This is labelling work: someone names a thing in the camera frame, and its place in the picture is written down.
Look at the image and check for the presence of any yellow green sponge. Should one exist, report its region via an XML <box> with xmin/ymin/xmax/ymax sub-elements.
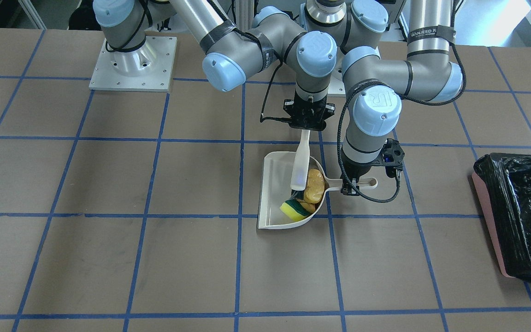
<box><xmin>279</xmin><ymin>199</ymin><xmax>311</xmax><ymax>221</ymax></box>

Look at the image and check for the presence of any beige wrapper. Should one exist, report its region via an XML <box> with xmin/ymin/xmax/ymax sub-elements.
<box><xmin>299</xmin><ymin>202</ymin><xmax>317</xmax><ymax>214</ymax></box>

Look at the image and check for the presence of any beige hand brush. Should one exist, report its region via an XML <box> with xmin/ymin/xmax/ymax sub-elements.
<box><xmin>290</xmin><ymin>130</ymin><xmax>311</xmax><ymax>198</ymax></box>

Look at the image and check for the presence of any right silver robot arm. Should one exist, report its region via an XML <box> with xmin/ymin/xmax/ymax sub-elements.
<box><xmin>92</xmin><ymin>0</ymin><xmax>336</xmax><ymax>131</ymax></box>

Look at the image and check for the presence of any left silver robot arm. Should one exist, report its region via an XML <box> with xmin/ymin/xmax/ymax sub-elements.
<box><xmin>302</xmin><ymin>0</ymin><xmax>466</xmax><ymax>197</ymax></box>

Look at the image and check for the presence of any black lined trash bin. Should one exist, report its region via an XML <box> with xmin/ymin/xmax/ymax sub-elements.
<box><xmin>472</xmin><ymin>153</ymin><xmax>531</xmax><ymax>283</ymax></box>

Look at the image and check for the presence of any beige plastic dustpan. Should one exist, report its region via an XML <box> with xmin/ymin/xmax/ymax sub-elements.
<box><xmin>257</xmin><ymin>152</ymin><xmax>378</xmax><ymax>230</ymax></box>

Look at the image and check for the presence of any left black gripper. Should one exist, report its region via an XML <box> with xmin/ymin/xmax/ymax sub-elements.
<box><xmin>341</xmin><ymin>154</ymin><xmax>372</xmax><ymax>196</ymax></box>

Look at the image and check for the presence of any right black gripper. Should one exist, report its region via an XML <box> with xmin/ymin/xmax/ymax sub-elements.
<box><xmin>283</xmin><ymin>92</ymin><xmax>336</xmax><ymax>130</ymax></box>

